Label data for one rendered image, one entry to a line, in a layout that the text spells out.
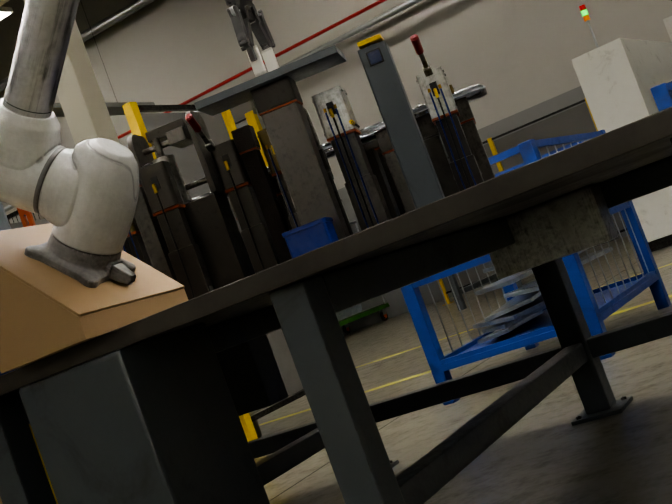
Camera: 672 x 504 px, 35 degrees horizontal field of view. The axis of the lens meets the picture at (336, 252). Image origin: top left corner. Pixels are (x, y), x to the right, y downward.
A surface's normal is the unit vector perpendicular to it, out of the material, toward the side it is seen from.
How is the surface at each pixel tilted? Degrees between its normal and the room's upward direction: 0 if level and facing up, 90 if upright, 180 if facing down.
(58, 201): 103
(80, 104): 90
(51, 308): 90
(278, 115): 90
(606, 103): 90
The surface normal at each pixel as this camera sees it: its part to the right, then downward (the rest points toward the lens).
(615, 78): -0.51, 0.15
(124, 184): 0.78, 0.20
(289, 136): -0.18, 0.02
